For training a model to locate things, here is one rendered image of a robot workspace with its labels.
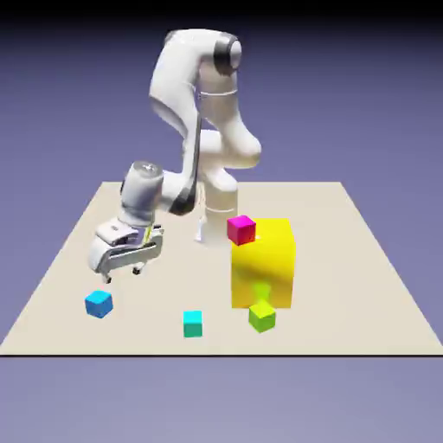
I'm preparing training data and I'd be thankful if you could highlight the small magenta cube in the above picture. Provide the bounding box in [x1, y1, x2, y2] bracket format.
[227, 214, 258, 247]

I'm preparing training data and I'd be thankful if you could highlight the large yellow box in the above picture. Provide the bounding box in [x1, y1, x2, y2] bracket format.
[230, 217, 297, 310]

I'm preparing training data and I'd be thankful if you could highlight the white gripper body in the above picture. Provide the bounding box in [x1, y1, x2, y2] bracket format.
[87, 225, 164, 277]

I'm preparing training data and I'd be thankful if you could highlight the small lime green cube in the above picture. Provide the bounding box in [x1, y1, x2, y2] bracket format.
[247, 301, 277, 334]

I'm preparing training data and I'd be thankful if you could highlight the small blue cube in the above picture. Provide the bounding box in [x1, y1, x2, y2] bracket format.
[84, 289, 114, 320]

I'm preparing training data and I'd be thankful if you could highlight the small teal cube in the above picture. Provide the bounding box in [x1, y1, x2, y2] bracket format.
[182, 310, 204, 339]

